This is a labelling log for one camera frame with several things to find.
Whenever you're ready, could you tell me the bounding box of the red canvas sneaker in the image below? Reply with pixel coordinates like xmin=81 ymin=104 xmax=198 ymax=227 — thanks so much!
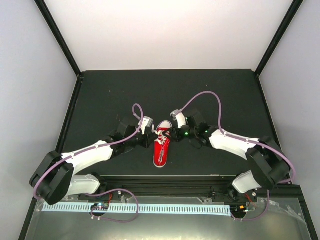
xmin=153 ymin=120 xmax=172 ymax=168

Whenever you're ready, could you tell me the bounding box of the controller circuit board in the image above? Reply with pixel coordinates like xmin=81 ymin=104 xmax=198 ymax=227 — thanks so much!
xmin=90 ymin=203 xmax=109 ymax=211
xmin=230 ymin=205 xmax=251 ymax=213

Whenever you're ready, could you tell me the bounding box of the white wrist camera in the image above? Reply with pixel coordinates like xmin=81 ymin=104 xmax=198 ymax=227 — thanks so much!
xmin=170 ymin=109 xmax=187 ymax=129
xmin=139 ymin=116 xmax=154 ymax=135

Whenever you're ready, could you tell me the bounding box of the black aluminium frame post left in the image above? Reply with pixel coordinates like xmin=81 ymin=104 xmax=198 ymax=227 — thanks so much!
xmin=34 ymin=0 xmax=82 ymax=77

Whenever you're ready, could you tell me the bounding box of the black frame rail left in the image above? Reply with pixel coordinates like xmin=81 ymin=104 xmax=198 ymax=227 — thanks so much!
xmin=18 ymin=74 xmax=84 ymax=240

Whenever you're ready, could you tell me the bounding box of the black frame rail right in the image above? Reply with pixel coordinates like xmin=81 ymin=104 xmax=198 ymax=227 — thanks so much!
xmin=253 ymin=72 xmax=320 ymax=240

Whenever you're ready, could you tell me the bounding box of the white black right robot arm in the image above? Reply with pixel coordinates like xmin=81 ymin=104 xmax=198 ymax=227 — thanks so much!
xmin=165 ymin=110 xmax=292 ymax=202

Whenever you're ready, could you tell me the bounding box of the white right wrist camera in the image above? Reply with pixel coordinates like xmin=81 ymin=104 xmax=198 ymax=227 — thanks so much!
xmin=170 ymin=109 xmax=187 ymax=129

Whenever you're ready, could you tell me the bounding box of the left controller circuit board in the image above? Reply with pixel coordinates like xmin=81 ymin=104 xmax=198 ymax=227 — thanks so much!
xmin=90 ymin=203 xmax=109 ymax=211

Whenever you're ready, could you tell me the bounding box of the right controller circuit board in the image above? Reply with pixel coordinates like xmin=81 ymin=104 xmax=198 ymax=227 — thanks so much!
xmin=230 ymin=205 xmax=251 ymax=213

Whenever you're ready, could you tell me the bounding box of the white slotted cable duct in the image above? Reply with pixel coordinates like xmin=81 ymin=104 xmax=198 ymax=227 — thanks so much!
xmin=42 ymin=202 xmax=231 ymax=217

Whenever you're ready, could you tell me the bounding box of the white shoelace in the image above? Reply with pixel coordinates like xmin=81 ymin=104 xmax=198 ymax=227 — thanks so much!
xmin=154 ymin=128 xmax=171 ymax=146

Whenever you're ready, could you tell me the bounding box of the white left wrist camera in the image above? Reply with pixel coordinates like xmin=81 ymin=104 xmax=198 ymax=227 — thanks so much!
xmin=139 ymin=116 xmax=154 ymax=135

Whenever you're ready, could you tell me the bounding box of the black aluminium frame post right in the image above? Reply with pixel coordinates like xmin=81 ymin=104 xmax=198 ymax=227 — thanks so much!
xmin=254 ymin=0 xmax=304 ymax=77

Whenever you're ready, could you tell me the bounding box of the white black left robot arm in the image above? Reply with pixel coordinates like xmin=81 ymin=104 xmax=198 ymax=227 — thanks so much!
xmin=29 ymin=116 xmax=158 ymax=205

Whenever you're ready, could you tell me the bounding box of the black frame rail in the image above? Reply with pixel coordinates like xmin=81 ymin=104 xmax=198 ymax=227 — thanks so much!
xmin=253 ymin=72 xmax=320 ymax=240
xmin=18 ymin=74 xmax=84 ymax=240

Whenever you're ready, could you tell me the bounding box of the black aluminium frame post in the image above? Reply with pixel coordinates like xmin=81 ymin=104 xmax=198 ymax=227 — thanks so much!
xmin=254 ymin=0 xmax=304 ymax=77
xmin=34 ymin=0 xmax=82 ymax=77

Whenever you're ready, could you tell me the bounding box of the black front mounting rail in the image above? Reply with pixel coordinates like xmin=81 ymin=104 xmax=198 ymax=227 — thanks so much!
xmin=74 ymin=174 xmax=301 ymax=203

